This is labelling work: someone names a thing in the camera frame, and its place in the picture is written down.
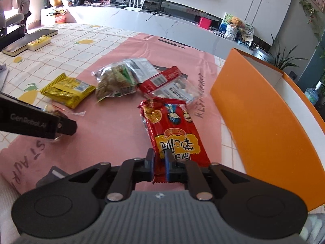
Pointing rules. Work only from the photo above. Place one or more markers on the hanging vine plant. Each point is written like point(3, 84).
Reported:
point(309, 10)

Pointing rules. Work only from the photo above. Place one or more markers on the grey metal trash bin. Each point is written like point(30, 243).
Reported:
point(262, 54)

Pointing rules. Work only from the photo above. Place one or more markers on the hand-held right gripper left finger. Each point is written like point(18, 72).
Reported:
point(150, 164)

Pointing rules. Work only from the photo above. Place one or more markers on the black chair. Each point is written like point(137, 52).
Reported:
point(11, 30)

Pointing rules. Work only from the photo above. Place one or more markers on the yellow snack packet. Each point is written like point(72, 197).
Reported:
point(68, 91)

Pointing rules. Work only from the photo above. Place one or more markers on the teddy bear in white basket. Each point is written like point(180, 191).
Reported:
point(233, 28)

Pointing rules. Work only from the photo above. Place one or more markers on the black book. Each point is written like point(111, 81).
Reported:
point(22, 43)

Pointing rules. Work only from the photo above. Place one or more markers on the clear packet of green-brown snacks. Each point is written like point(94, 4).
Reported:
point(114, 83)

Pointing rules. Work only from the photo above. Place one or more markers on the large blue water bottle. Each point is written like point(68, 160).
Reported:
point(313, 95)

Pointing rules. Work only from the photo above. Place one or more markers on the blue picture card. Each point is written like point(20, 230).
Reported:
point(223, 22)

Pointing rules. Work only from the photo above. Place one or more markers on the yellow rectangular box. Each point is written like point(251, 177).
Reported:
point(38, 42)

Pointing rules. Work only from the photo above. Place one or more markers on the large red snack packet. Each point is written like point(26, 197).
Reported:
point(175, 132)

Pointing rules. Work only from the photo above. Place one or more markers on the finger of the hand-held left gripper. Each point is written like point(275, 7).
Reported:
point(67, 127)

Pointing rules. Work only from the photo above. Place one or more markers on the long-leaved potted plant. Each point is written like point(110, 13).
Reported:
point(284, 58)

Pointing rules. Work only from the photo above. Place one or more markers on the white marble cabinet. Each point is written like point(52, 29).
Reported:
point(152, 22)

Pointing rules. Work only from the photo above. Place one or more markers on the orange cardboard box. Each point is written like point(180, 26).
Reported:
point(254, 122)

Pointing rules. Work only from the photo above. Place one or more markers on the small red box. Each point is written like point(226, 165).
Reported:
point(61, 18)

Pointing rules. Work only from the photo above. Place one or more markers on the pink printed mat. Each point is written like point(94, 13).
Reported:
point(101, 132)

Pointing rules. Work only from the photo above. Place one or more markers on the clear packet of white candies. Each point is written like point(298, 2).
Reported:
point(177, 92)

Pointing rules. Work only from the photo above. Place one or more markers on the wall socket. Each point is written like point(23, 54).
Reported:
point(293, 75)

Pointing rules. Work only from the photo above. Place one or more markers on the magenta box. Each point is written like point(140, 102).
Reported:
point(205, 22)

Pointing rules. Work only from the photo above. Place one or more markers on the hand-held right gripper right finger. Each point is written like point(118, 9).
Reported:
point(167, 166)

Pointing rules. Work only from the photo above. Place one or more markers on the decorated round hand fan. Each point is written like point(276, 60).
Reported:
point(247, 30)

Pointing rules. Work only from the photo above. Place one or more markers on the white router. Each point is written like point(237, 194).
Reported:
point(133, 6)

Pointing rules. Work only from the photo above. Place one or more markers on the white cardboard box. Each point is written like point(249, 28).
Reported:
point(49, 17)

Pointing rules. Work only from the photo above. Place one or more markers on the small clear-wrapped candy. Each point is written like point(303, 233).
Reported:
point(54, 111)

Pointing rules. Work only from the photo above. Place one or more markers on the silver printed snack packet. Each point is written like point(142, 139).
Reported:
point(142, 67)

